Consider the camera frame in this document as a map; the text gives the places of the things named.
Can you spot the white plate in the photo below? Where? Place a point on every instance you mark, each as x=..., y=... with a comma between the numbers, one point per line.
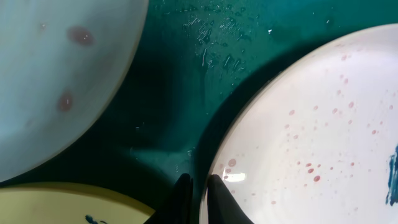
x=319, y=143

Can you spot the yellow plate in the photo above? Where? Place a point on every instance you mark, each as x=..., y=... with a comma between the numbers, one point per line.
x=69, y=203

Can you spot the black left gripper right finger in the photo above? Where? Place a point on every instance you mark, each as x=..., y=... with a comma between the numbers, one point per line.
x=222, y=207

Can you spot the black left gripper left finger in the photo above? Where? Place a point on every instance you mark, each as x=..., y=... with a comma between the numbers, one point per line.
x=177, y=208

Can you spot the light blue plate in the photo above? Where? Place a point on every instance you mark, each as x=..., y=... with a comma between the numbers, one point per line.
x=62, y=62

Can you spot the teal plastic tray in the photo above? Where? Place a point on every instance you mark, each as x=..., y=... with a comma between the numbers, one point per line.
x=197, y=64

